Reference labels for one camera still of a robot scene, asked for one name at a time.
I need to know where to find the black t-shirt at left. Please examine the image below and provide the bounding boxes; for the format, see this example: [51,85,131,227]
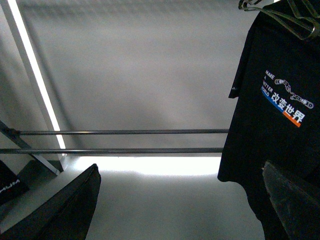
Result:
[0,161,29,206]

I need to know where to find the black printed t-shirt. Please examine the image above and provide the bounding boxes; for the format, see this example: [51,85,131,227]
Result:
[217,12,320,240]

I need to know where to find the lower metal rack rod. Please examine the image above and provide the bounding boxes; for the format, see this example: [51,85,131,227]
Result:
[0,147,223,154]

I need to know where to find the right gripper black camera left finger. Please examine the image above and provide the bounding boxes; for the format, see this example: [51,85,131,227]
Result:
[0,163,101,240]

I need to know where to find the metal rack rod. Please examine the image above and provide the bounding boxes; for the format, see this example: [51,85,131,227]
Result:
[0,147,223,154]
[8,128,229,136]

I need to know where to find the upper metal rack rod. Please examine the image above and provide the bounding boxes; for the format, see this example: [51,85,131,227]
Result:
[8,128,229,136]

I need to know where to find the perforated black rack upright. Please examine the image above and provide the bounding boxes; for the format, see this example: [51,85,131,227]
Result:
[0,121,63,176]

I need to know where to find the green metal clothes hanger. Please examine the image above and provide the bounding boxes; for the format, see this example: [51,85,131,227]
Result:
[238,0,320,41]

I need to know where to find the right gripper black camera right finger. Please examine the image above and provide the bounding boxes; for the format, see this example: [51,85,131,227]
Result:
[262,161,320,240]

